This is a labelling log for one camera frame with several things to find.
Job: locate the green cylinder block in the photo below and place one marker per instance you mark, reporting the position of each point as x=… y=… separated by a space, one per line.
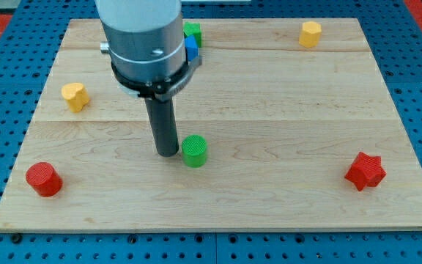
x=194 y=151

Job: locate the green block behind arm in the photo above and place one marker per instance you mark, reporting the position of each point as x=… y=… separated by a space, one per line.
x=193 y=29

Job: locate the blue block behind arm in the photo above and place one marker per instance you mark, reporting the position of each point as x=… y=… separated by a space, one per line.
x=191 y=48

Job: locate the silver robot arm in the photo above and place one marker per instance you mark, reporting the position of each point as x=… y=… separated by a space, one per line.
x=146 y=44

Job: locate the yellow hexagon block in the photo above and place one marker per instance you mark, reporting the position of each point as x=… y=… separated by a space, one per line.
x=310 y=34

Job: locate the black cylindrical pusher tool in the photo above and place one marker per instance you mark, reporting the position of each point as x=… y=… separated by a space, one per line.
x=163 y=125

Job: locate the wooden board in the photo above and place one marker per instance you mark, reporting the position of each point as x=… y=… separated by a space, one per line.
x=282 y=123

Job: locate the yellow heart block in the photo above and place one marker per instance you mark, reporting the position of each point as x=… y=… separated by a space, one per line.
x=75 y=95

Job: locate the red star block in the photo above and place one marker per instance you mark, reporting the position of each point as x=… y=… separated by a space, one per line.
x=365 y=171

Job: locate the red cylinder block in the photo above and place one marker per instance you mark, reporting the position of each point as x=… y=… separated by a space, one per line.
x=44 y=179

